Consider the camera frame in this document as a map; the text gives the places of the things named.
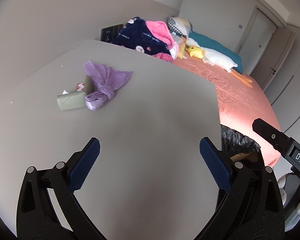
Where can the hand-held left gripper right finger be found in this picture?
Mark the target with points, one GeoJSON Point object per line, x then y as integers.
{"type": "Point", "coordinates": [215, 165]}

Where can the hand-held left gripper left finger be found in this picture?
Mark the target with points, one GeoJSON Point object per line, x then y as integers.
{"type": "Point", "coordinates": [86, 165]}

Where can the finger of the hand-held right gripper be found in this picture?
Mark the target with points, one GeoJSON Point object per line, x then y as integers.
{"type": "Point", "coordinates": [270, 133]}

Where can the black trash bin with bag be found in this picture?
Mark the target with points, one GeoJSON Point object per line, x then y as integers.
{"type": "Point", "coordinates": [240, 142]}

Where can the bed with salmon sheet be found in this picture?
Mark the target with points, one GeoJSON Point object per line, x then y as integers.
{"type": "Point", "coordinates": [240, 100]}

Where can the white wardrobe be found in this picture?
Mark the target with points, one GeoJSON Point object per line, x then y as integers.
{"type": "Point", "coordinates": [297, 92]}

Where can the grey-green small box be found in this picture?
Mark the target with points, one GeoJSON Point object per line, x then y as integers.
{"type": "Point", "coordinates": [70, 101]}

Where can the white paper scrap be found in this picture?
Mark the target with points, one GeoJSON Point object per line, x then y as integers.
{"type": "Point", "coordinates": [65, 92]}

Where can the red white small wrapper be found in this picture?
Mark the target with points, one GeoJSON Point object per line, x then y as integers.
{"type": "Point", "coordinates": [80, 87]}

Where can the purple plastic bag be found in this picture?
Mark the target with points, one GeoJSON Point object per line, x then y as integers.
{"type": "Point", "coordinates": [107, 77]}

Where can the white goose plush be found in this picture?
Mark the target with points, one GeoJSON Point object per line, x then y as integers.
{"type": "Point", "coordinates": [217, 58]}

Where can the white room door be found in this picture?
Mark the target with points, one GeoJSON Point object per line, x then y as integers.
{"type": "Point", "coordinates": [257, 32]}

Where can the yellow duck plush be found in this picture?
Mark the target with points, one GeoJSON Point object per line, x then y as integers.
{"type": "Point", "coordinates": [195, 52]}

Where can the yellow knitted plush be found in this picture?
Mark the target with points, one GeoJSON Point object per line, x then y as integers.
{"type": "Point", "coordinates": [182, 50]}

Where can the pink white printed cloth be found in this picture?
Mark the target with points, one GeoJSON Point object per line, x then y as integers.
{"type": "Point", "coordinates": [175, 48]}

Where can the navy printed fleece blanket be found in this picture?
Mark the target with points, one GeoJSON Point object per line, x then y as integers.
{"type": "Point", "coordinates": [137, 35]}

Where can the checkered pillow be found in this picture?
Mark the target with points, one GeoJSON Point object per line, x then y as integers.
{"type": "Point", "coordinates": [180, 26]}

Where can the black wall switch panel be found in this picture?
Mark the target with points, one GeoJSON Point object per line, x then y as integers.
{"type": "Point", "coordinates": [110, 33]}

